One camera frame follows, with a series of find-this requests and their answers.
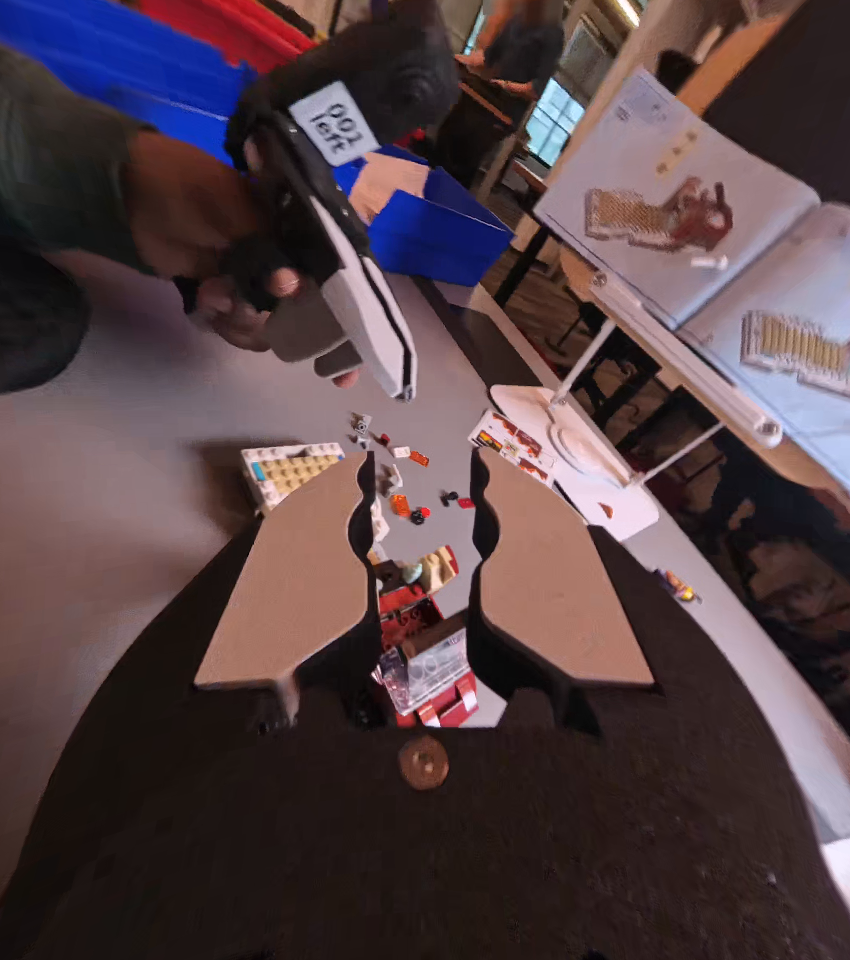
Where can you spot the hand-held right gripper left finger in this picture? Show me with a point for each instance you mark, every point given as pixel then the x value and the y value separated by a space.
pixel 290 592

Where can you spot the mint green cylinder brick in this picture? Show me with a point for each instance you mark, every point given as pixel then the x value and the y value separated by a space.
pixel 411 574

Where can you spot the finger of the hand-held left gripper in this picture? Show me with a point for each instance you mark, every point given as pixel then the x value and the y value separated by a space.
pixel 398 322
pixel 361 315

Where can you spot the instruction booklet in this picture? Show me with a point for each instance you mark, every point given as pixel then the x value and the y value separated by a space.
pixel 694 187

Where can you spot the black wood-rimmed panel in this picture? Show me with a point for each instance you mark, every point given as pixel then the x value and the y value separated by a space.
pixel 829 90

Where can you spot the spiral bound booklet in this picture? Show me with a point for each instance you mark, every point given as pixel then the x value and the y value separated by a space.
pixel 387 187

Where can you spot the person's left hand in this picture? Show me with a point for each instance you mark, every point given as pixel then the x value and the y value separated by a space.
pixel 185 210

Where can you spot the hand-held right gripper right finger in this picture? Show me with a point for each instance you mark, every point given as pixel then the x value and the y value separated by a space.
pixel 560 600

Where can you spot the white book stand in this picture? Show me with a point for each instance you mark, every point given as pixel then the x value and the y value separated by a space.
pixel 582 450

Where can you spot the red storage bin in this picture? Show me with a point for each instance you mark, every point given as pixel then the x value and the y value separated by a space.
pixel 245 19

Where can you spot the person's left forearm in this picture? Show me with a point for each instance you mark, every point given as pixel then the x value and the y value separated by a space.
pixel 27 150

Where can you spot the sticker sheet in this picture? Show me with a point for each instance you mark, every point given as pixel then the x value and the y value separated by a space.
pixel 515 442

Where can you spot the grey desk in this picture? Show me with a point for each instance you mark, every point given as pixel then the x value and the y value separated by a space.
pixel 95 487

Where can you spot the purple toy minifigure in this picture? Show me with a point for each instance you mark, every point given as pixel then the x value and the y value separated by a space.
pixel 676 585

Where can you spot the black padded rest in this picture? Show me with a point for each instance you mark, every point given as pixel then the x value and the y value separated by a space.
pixel 5 315

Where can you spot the toy brick camper van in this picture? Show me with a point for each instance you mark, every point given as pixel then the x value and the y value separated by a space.
pixel 425 660

